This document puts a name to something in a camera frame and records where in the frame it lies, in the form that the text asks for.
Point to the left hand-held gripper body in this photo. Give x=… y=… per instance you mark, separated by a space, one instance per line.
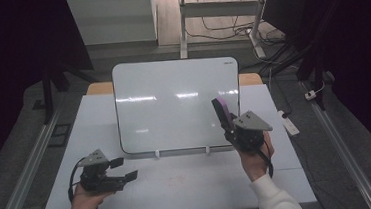
x=99 y=184

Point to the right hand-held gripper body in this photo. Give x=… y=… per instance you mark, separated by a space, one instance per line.
x=248 y=139

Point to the black and purple whiteboard eraser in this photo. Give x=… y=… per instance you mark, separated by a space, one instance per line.
x=222 y=108

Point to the person's left hand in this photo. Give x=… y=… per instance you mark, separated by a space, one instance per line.
x=84 y=204

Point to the person's right hand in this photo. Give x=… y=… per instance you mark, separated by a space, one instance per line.
x=255 y=166

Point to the white whiteboard stand clip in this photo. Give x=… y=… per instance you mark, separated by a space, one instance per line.
x=207 y=150
x=157 y=154

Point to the white power strip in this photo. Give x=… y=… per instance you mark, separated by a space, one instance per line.
x=289 y=123

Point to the white whiteboard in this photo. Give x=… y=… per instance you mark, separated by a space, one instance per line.
x=161 y=119

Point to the tan wooden board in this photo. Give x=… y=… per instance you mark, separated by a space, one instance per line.
x=99 y=88

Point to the small white adapter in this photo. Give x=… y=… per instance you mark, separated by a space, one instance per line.
x=310 y=95

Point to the black metal stand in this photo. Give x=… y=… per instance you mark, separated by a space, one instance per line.
x=317 y=67
x=47 y=95

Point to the white panel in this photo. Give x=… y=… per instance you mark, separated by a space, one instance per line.
x=113 y=20

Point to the dark curtain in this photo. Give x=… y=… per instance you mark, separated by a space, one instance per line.
x=2 y=48
x=370 y=53

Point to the black floor frame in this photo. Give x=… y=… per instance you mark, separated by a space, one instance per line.
x=59 y=135

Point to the aluminium rail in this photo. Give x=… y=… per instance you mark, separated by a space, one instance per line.
x=25 y=180
x=345 y=158

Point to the white desk frame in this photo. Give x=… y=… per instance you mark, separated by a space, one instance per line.
x=219 y=9

